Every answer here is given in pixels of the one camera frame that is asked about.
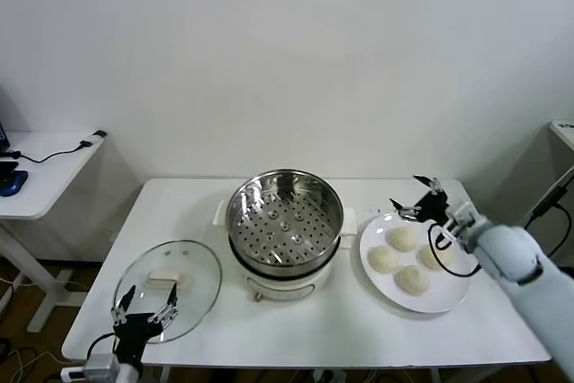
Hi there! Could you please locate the thin black desk cable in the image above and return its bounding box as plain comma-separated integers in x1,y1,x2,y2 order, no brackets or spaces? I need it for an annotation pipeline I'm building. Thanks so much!
7,140,93,164

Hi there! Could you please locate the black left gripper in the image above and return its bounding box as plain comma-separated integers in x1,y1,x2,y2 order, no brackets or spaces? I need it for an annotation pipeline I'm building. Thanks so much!
110,282,179,366

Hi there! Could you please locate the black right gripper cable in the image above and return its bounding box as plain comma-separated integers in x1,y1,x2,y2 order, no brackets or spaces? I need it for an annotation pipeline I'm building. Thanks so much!
426,221,483,277

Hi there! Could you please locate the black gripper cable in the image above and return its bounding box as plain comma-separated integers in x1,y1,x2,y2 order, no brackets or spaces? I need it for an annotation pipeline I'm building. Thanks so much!
426,221,483,277
85,331,118,364

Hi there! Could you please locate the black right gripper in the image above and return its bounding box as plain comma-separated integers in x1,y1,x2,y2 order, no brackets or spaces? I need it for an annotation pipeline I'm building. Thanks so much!
387,173,449,225

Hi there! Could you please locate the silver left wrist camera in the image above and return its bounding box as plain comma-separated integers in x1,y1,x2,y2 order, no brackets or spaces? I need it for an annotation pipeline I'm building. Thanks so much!
60,353,118,383

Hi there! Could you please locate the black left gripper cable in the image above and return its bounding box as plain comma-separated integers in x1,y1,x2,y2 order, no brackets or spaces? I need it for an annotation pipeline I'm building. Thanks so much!
85,331,118,364

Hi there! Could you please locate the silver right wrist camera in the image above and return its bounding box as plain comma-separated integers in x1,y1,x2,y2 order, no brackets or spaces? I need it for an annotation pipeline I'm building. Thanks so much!
441,198,479,245

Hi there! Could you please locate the white electric cooker pot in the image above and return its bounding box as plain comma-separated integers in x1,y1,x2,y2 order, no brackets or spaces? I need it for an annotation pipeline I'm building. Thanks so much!
211,198,358,304

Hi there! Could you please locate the black power adapter cable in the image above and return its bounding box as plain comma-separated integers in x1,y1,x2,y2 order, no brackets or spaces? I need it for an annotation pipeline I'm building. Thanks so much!
522,174,574,258

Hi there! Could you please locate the perforated steel steamer basket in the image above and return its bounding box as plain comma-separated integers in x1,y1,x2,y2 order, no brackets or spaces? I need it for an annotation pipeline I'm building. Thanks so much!
224,169,345,269

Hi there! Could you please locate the round glass pot lid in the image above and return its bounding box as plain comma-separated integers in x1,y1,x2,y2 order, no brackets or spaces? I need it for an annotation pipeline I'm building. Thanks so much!
112,239,223,345

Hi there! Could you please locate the dark laptop screen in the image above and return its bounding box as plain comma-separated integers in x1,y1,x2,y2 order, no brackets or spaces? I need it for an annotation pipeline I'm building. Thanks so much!
0,84,12,153

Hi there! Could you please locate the white side desk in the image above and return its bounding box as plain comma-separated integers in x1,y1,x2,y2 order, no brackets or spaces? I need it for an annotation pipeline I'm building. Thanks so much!
0,130,109,335

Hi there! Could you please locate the white steamed baozi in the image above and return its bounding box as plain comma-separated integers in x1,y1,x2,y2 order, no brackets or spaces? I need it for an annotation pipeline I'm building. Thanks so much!
386,226,419,253
368,246,400,274
393,265,431,296
416,242,455,271

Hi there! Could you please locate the white round plate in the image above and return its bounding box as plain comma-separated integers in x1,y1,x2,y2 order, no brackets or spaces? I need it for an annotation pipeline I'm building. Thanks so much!
358,211,472,314

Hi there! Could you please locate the blue desk gadget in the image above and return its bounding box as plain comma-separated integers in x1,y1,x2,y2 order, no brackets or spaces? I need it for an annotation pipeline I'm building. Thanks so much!
0,169,29,198

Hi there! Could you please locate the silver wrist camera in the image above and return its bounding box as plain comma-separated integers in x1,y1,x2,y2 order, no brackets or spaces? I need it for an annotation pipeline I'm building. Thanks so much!
60,353,118,383
441,198,479,245

